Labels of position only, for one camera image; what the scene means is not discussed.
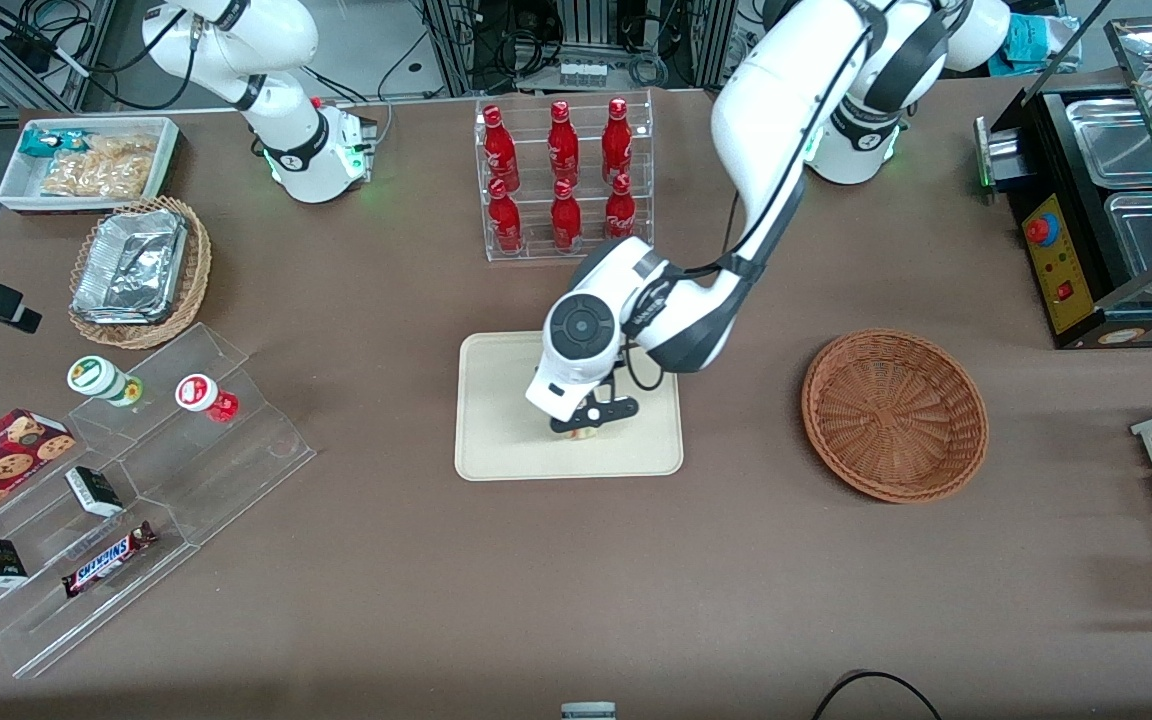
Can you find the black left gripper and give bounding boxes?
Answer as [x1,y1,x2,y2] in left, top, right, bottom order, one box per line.
[549,384,615,437]

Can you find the beige plastic tray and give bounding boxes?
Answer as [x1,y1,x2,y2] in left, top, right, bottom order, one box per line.
[454,331,685,483]

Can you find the brown wicker basket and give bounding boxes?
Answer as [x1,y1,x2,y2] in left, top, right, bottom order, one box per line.
[801,329,990,504]

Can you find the light wicker basket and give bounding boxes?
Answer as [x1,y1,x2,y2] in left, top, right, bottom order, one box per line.
[67,195,213,351]

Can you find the clear acrylic bottle rack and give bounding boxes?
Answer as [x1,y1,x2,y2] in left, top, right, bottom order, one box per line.
[475,89,655,264]

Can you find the red cola bottle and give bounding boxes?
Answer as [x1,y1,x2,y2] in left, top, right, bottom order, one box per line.
[602,97,633,187]
[488,178,524,255]
[482,104,521,193]
[550,179,583,253]
[547,100,580,189]
[604,174,637,243]

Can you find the clear acrylic step display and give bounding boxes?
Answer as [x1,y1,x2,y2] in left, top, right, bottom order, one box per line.
[0,321,318,680]

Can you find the red lid yogurt cup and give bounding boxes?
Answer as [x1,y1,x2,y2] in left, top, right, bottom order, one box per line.
[174,372,240,424]

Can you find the stacked aluminium foil containers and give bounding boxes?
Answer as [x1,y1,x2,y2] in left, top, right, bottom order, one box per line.
[71,207,189,326]

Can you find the green lid yogurt cup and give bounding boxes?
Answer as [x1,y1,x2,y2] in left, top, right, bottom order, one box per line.
[66,355,145,408]

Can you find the Snickers chocolate bar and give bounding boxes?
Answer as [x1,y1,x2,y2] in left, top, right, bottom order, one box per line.
[61,520,159,600]

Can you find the black food warmer cabinet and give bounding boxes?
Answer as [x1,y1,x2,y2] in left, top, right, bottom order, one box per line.
[973,18,1152,350]

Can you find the clear bag of crackers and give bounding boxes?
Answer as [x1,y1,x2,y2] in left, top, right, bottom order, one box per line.
[40,134,159,200]

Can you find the teal plastic bag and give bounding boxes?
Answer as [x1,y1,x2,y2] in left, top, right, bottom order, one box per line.
[1002,14,1085,77]

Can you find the teal snack packet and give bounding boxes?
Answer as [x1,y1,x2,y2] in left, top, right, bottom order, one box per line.
[18,128,89,161]

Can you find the white rectangular snack bin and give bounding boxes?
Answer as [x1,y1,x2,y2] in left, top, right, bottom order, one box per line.
[0,116,181,215]

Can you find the black cable loop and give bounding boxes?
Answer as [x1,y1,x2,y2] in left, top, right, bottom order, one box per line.
[812,670,943,720]

